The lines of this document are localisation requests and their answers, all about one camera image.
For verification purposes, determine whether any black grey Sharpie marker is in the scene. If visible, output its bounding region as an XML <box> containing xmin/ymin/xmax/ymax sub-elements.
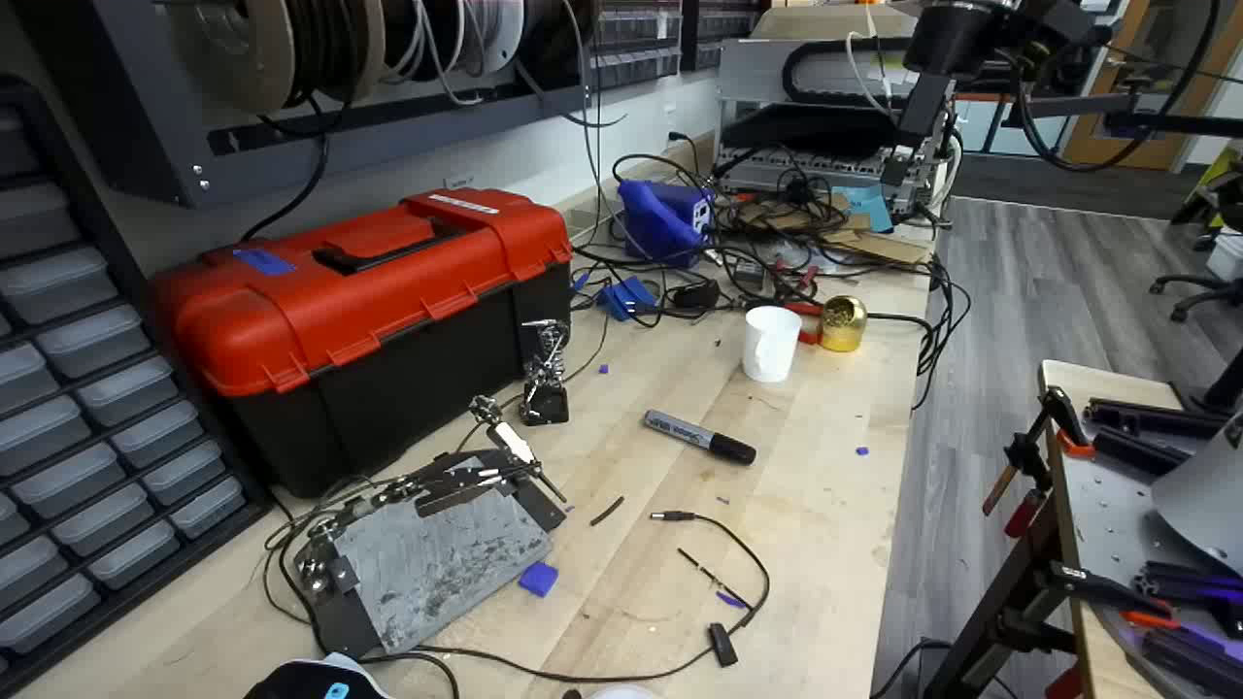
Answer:
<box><xmin>640</xmin><ymin>408</ymin><xmax>758</xmax><ymax>468</ymax></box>

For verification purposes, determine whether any white plastic cup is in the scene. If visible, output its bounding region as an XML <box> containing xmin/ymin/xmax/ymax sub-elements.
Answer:
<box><xmin>741</xmin><ymin>307</ymin><xmax>800</xmax><ymax>384</ymax></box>

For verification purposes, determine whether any small black helping-hand stand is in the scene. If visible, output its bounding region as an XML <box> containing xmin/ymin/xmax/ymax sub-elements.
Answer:
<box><xmin>521</xmin><ymin>320</ymin><xmax>567</xmax><ymax>429</ymax></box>

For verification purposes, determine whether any blue soldering station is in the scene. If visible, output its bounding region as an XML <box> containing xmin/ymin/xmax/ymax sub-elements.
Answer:
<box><xmin>619</xmin><ymin>178</ymin><xmax>711</xmax><ymax>267</ymax></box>

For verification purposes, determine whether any gold brass tip cleaner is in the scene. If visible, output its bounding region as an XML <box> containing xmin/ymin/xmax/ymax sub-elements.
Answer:
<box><xmin>821</xmin><ymin>296</ymin><xmax>867</xmax><ymax>354</ymax></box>

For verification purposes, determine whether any small blue plastic block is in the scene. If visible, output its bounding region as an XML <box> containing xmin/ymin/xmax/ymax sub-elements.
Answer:
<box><xmin>521</xmin><ymin>562</ymin><xmax>558</xmax><ymax>600</ymax></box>

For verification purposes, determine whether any red black toolbox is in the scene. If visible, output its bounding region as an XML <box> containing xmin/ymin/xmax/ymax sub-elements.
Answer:
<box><xmin>153</xmin><ymin>190</ymin><xmax>573</xmax><ymax>499</ymax></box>

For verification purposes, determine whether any grey metal plate device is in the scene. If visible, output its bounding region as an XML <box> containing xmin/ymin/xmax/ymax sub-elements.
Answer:
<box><xmin>296</xmin><ymin>450</ymin><xmax>567</xmax><ymax>662</ymax></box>

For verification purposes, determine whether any grey parts drawer cabinet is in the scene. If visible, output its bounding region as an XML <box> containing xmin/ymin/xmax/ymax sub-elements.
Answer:
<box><xmin>0</xmin><ymin>76</ymin><xmax>263</xmax><ymax>696</ymax></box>

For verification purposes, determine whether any black thin cable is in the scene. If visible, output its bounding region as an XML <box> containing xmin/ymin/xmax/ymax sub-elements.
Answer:
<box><xmin>259</xmin><ymin>504</ymin><xmax>777</xmax><ymax>693</ymax></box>

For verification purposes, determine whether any wire spool rack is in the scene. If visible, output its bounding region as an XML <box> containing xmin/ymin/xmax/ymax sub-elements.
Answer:
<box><xmin>87</xmin><ymin>0</ymin><xmax>764</xmax><ymax>205</ymax></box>

